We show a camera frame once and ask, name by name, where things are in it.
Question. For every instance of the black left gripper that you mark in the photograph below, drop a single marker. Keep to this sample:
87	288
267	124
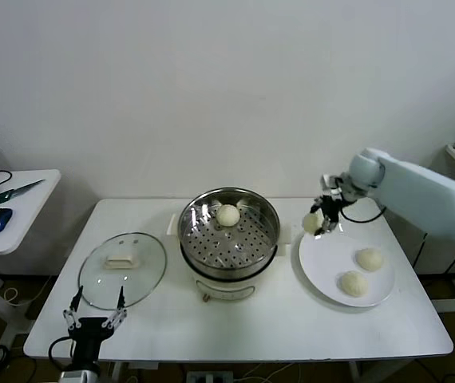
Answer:
88	343

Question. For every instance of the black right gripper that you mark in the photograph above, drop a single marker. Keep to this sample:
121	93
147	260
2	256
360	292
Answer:
332	207

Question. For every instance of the white steamed baozi bun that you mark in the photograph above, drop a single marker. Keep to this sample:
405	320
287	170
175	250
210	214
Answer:
369	259
312	224
354	284
227	215

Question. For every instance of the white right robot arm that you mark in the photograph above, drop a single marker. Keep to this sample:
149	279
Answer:
419	191

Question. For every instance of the perforated steel steamer basket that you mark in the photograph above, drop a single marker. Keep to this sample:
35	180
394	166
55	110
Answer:
269	227

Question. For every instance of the white round plate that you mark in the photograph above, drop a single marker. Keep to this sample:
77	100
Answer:
323	259

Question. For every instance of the white side table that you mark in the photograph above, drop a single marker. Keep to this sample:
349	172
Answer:
32	223

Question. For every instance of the scissors with green grip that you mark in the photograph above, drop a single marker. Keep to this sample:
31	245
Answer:
24	187

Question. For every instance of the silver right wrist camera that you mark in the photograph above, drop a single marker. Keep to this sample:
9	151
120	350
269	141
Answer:
331	183

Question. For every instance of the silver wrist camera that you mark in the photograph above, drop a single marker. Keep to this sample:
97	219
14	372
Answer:
331	183
80	377

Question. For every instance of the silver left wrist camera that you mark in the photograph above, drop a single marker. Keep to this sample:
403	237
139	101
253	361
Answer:
80	377

